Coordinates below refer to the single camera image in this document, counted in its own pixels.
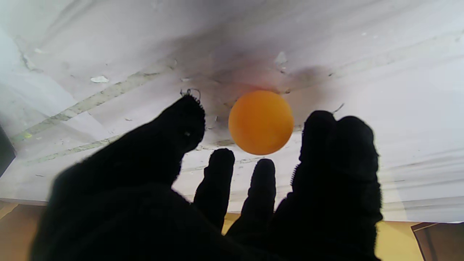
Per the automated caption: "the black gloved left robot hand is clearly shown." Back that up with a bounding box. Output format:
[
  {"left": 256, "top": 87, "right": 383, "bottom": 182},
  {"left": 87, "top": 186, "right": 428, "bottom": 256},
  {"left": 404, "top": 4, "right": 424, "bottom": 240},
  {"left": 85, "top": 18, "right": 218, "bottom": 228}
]
[{"left": 31, "top": 95, "right": 383, "bottom": 261}]

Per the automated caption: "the orange ping pong ball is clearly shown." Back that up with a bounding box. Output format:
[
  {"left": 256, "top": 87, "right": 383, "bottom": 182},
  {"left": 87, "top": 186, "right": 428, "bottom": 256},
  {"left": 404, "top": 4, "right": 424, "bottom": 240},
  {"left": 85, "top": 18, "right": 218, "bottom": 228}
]
[{"left": 228, "top": 90, "right": 294, "bottom": 156}]

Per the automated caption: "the black box pink inside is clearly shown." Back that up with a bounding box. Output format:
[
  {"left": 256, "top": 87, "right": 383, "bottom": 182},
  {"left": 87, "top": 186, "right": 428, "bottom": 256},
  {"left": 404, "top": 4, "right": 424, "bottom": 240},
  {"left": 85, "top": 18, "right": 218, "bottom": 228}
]
[{"left": 0, "top": 125, "right": 17, "bottom": 178}]

